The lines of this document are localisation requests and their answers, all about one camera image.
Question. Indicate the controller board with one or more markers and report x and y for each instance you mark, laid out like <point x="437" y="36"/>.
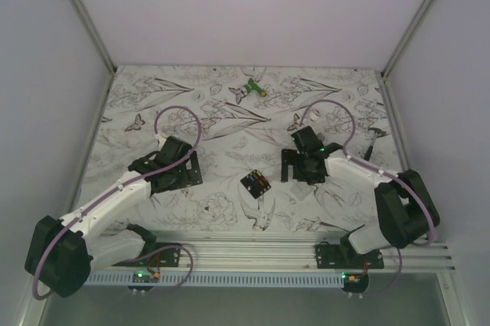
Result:
<point x="142" y="282"/>
<point x="355" y="284"/>

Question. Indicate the right controller board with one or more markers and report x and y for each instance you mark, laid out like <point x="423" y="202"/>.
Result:
<point x="355" y="284"/>

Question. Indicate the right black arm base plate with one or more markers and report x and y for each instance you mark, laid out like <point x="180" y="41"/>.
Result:
<point x="337" y="256"/>

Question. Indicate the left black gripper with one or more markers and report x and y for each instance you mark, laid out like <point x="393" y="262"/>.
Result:
<point x="190" y="177"/>

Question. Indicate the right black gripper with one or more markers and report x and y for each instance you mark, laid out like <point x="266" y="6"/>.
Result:
<point x="290" y="157"/>

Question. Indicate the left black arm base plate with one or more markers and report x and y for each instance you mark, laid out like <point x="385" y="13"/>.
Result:
<point x="168" y="255"/>

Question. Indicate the metal pipe elbow fitting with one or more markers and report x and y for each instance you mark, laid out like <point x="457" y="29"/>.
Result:
<point x="308" y="117"/>

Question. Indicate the floral printed table mat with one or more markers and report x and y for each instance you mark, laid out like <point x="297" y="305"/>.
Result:
<point x="236" y="135"/>

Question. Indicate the small hammer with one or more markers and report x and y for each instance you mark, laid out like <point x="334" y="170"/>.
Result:
<point x="377" y="133"/>

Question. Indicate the aluminium rail frame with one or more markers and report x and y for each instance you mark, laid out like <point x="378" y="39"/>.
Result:
<point x="432" y="60"/>

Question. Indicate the black fuse box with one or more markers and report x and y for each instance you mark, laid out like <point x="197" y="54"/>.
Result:
<point x="259" y="186"/>

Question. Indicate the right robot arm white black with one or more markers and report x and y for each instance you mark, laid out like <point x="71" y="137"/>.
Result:
<point x="405" y="209"/>

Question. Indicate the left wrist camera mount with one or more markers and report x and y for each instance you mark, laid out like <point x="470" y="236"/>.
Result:
<point x="161" y="137"/>

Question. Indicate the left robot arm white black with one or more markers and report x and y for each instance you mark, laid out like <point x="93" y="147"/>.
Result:
<point x="64" y="252"/>

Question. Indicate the left controller board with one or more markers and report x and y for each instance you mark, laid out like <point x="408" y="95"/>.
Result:
<point x="142" y="282"/>

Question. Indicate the white slotted cable duct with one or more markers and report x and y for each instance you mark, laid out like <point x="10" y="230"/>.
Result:
<point x="302" y="280"/>

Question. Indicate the clear plastic fuse box cover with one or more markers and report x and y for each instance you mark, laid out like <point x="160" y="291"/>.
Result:
<point x="301" y="191"/>

